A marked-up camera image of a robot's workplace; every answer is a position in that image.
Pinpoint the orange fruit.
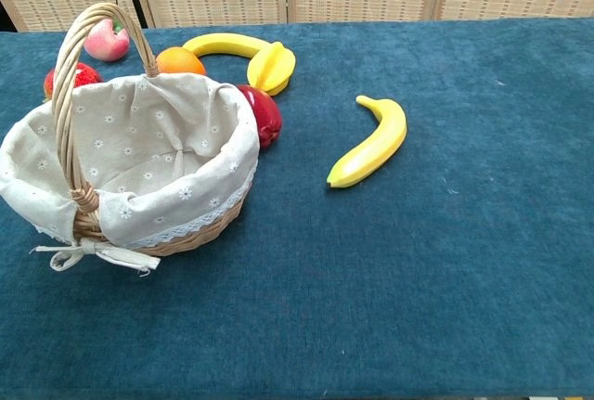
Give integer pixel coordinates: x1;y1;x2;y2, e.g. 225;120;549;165
156;46;207;76

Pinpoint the wicker basket with cloth liner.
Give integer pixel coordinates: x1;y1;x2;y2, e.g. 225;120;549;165
0;2;260;276

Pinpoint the red apple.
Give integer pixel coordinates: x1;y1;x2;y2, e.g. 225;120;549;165
236;84;283;149

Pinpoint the yellow plastic banana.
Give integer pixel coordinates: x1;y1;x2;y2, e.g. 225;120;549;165
326;95;408;189
182;32;273;60

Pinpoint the yellow starfruit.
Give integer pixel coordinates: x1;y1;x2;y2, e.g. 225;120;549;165
246;41;297;97

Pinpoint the blue tablecloth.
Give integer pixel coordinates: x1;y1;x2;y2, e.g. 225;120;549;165
0;18;594;400

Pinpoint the red strawberry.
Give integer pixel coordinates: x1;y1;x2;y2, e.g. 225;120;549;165
43;61;104;99

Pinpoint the pink peach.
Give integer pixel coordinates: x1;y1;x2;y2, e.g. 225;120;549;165
83;18;131;63

